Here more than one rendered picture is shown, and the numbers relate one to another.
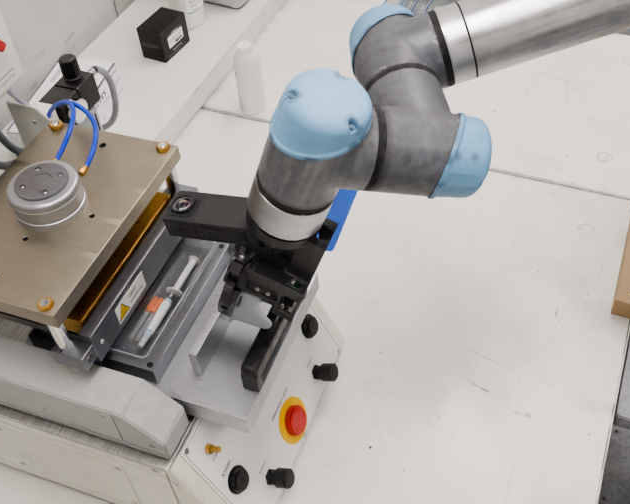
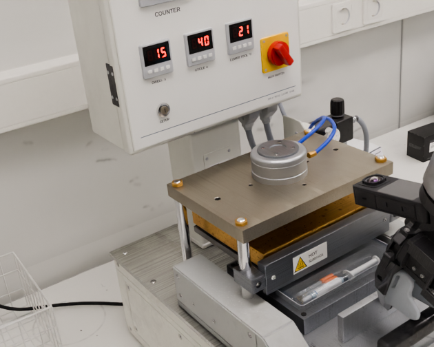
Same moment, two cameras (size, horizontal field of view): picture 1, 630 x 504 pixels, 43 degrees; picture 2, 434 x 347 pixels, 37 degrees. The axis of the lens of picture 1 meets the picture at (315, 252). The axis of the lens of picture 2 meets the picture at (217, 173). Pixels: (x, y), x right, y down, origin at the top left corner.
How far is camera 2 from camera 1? 0.23 m
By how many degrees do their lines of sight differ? 34
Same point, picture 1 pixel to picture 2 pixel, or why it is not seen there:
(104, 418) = (250, 338)
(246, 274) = (406, 247)
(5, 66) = (289, 82)
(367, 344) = not seen: outside the picture
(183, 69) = not seen: outside the picture
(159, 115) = not seen: hidden behind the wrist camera
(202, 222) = (383, 193)
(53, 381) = (226, 297)
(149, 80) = (404, 169)
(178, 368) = (326, 331)
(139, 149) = (362, 157)
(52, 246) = (266, 193)
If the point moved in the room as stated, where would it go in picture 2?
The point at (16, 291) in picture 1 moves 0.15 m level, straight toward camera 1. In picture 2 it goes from (226, 210) to (226, 278)
